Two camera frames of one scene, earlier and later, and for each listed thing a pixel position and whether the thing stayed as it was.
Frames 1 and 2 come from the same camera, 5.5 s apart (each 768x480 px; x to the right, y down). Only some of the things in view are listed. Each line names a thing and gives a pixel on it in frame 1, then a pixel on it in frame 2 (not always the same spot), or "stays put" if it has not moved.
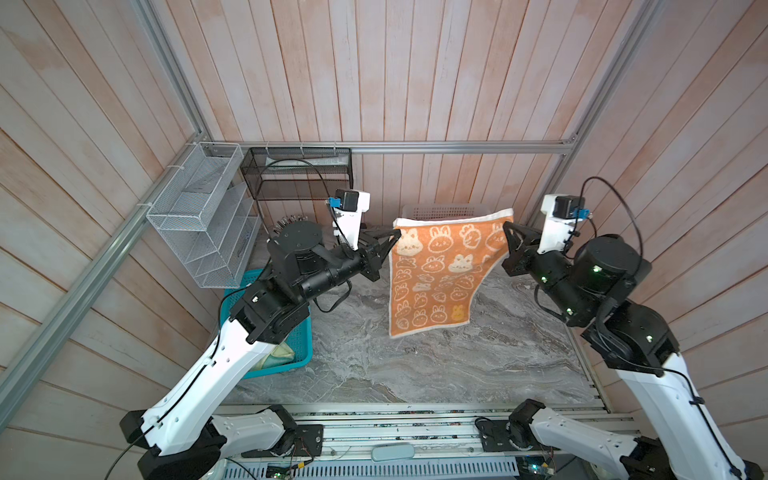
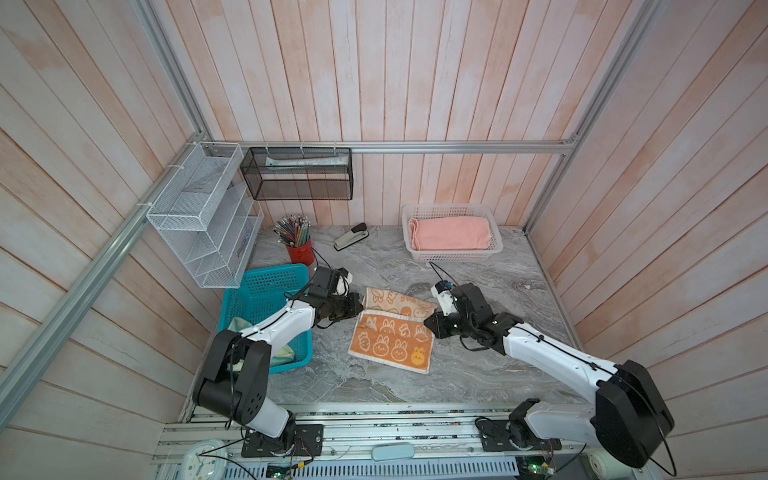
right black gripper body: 547,273 → 451,323
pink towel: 404,222 → 449,233
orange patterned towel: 435,263 → 392,328
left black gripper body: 368,265 → 343,307
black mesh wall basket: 297,172 stays put
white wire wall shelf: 209,217 stays put
